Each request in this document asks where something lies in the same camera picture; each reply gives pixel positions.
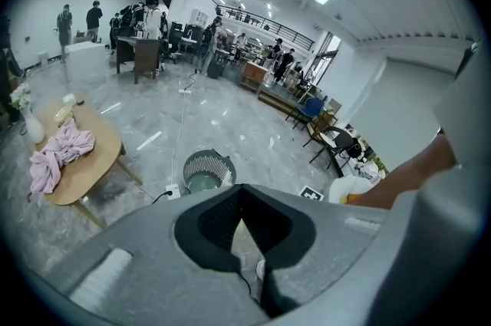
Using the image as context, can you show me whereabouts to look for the white plastic bags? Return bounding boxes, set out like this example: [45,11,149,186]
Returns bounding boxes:
[354,159,385,179]

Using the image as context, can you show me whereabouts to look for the white power cable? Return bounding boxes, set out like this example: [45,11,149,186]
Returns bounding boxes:
[170,92,189,186]

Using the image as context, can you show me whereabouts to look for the low glass counter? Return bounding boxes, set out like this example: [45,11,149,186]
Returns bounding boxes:
[256,81,308,114]

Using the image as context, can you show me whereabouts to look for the pale yellow box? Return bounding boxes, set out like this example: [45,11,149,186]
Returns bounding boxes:
[53,106,74,123]

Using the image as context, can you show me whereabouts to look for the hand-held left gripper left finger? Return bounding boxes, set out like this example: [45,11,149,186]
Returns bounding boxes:
[26,184,269,326]

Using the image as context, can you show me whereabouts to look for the black mezzanine railing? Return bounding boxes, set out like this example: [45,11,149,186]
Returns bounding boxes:
[216,0,316,49]

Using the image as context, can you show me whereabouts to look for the black suitcase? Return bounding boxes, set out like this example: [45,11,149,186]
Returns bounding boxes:
[206,59,227,80]

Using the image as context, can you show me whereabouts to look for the white vase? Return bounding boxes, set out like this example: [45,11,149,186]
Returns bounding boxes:
[21,107,46,144]

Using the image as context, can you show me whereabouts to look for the white beanbag chair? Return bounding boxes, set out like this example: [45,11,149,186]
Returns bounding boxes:
[328,174,384,205]

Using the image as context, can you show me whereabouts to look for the white flowers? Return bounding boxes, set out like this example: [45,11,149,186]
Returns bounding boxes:
[9,82,32,110]

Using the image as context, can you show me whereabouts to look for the black power cable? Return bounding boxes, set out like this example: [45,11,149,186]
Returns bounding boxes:
[150,189,172,206]

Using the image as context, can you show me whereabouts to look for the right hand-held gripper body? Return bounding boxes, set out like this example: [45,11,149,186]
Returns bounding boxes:
[298,185,325,202]

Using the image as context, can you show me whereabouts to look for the light wooden cabinet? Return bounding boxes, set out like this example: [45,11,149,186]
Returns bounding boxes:
[241,61,269,92]

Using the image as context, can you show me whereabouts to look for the pink clothes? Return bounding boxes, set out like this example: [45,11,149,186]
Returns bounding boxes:
[28,118,96,199]

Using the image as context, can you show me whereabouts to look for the green plastic slotted basket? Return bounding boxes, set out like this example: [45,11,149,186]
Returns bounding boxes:
[182,149,237,195]

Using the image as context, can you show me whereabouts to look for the black metal chair white seat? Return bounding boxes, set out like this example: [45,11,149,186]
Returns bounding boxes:
[302,126,361,179]

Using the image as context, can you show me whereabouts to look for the wooden low table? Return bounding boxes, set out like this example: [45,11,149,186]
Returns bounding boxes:
[36,96,143,229]

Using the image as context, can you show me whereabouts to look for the dark wooden desk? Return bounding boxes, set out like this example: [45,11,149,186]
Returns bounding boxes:
[116,35,160,84]

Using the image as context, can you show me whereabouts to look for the blue chair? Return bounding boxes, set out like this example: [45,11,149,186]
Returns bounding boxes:
[285,97,327,131]

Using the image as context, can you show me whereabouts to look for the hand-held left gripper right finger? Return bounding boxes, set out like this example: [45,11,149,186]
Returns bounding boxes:
[241,184,388,319]

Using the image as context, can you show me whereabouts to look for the white cabinet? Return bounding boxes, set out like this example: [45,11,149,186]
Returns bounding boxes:
[64,41,107,63]

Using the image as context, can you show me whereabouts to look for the person's right forearm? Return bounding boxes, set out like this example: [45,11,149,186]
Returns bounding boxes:
[344,132,460,209]

